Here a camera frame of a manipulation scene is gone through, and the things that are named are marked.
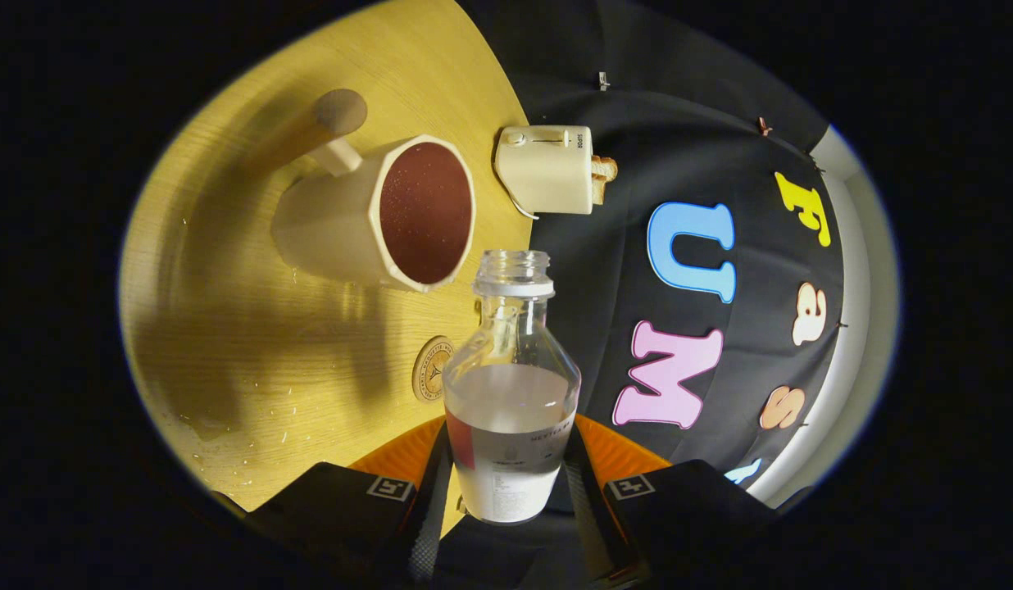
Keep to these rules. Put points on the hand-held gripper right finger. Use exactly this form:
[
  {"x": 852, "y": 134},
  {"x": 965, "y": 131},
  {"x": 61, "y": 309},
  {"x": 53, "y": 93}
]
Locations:
[{"x": 687, "y": 516}]

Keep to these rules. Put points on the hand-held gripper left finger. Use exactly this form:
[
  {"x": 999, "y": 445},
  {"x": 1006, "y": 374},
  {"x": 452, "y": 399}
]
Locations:
[{"x": 334, "y": 516}]

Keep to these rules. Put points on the round wooden coaster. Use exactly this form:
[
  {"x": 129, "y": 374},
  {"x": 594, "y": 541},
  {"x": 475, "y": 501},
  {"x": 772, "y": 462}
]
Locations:
[{"x": 431, "y": 369}]

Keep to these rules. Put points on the clear juice bottle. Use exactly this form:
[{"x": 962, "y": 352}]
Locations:
[{"x": 511, "y": 410}]

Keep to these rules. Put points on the wooden table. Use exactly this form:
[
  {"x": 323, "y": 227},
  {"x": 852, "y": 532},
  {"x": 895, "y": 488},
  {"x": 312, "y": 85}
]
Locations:
[{"x": 228, "y": 344}]

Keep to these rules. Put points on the flat-topped toast slice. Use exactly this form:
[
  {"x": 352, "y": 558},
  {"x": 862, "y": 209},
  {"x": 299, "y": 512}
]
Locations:
[{"x": 599, "y": 192}]

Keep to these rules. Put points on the round-topped toast slice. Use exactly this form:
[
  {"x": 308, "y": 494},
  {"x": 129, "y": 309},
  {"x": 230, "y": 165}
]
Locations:
[{"x": 605, "y": 168}]

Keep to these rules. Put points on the cream toaster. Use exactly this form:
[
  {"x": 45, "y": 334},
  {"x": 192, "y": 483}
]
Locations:
[{"x": 547, "y": 172}]

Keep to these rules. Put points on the pink clothes peg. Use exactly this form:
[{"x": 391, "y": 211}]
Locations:
[{"x": 765, "y": 127}]

